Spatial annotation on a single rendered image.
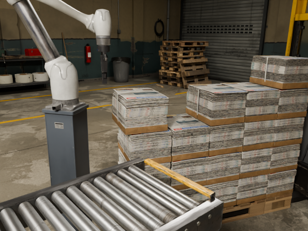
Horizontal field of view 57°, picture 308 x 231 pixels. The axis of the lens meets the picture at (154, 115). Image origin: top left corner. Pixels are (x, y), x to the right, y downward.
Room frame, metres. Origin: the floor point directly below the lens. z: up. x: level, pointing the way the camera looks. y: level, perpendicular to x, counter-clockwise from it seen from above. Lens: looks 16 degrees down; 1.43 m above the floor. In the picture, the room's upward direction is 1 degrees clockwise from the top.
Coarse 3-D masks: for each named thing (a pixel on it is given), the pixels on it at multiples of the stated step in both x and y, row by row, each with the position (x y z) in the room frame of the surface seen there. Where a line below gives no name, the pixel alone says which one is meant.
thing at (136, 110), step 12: (132, 96) 1.73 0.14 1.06; (144, 96) 1.74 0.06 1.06; (156, 96) 1.76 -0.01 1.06; (120, 108) 1.77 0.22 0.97; (132, 108) 1.67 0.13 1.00; (144, 108) 1.69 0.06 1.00; (156, 108) 1.72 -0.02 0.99; (120, 120) 1.76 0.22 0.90; (132, 120) 1.67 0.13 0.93; (144, 120) 1.70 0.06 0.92; (156, 120) 1.73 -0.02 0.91
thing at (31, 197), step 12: (108, 168) 1.26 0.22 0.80; (120, 168) 1.26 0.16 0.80; (144, 168) 1.36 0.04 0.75; (72, 180) 1.14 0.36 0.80; (84, 180) 1.14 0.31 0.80; (36, 192) 1.03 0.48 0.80; (48, 192) 1.03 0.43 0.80; (0, 204) 0.94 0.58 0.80; (12, 204) 0.94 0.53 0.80; (0, 228) 0.90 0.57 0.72
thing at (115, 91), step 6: (114, 90) 1.93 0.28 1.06; (120, 90) 1.93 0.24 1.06; (126, 90) 1.94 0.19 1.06; (132, 90) 1.94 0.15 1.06; (138, 90) 1.95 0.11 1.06; (150, 90) 1.96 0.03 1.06; (114, 96) 1.94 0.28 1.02; (114, 102) 1.94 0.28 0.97; (114, 108) 1.92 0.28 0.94; (114, 114) 1.94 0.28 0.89
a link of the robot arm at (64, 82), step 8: (56, 64) 1.65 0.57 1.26; (64, 64) 1.65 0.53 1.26; (72, 64) 1.70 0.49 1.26; (56, 72) 1.62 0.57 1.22; (64, 72) 1.63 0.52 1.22; (72, 72) 1.65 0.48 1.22; (56, 80) 1.61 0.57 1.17; (64, 80) 1.61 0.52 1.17; (72, 80) 1.64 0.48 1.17; (56, 88) 1.61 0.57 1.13; (64, 88) 1.61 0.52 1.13; (72, 88) 1.64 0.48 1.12; (56, 96) 1.62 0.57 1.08; (64, 96) 1.61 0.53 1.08; (72, 96) 1.64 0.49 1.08
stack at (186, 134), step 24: (168, 120) 2.01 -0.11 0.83; (192, 120) 2.03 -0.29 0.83; (120, 144) 1.95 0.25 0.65; (144, 144) 1.70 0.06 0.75; (168, 144) 1.75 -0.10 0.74; (192, 144) 1.82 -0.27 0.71; (216, 144) 1.89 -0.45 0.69; (240, 144) 1.96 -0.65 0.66; (168, 168) 1.76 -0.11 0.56; (192, 168) 1.82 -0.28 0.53; (216, 168) 1.89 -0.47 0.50; (240, 168) 1.97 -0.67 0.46; (264, 168) 2.05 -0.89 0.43; (192, 192) 1.83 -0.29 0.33; (216, 192) 1.90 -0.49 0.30; (240, 192) 1.98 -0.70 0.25; (264, 192) 2.06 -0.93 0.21; (240, 216) 2.00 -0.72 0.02
